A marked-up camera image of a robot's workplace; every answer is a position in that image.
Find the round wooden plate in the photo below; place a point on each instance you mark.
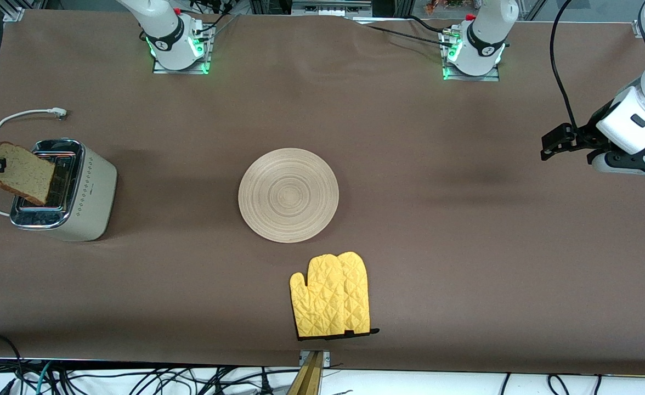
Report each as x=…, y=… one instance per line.
x=288, y=195

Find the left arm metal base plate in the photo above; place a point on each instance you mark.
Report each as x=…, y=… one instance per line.
x=470, y=78

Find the grey equipment rack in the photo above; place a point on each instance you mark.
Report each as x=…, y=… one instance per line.
x=328, y=8

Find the brown table cover cloth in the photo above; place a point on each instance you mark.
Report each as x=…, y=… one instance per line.
x=437, y=219

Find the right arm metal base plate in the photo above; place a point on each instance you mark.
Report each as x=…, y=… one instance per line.
x=180, y=70

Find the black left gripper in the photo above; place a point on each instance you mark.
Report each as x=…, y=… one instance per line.
x=586, y=135

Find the brown bread slice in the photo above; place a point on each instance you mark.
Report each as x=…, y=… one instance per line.
x=26, y=175

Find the colourful packaged items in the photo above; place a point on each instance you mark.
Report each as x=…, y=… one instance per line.
x=443, y=6

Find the cream and chrome toaster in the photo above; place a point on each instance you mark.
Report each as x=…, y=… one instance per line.
x=92, y=192

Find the yellow quilted oven mitt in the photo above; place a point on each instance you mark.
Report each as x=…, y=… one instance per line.
x=317, y=296
x=360, y=296

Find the wooden bar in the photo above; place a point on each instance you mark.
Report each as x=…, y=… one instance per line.
x=309, y=378

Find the small metal bracket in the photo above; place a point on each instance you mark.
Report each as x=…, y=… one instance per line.
x=303, y=356

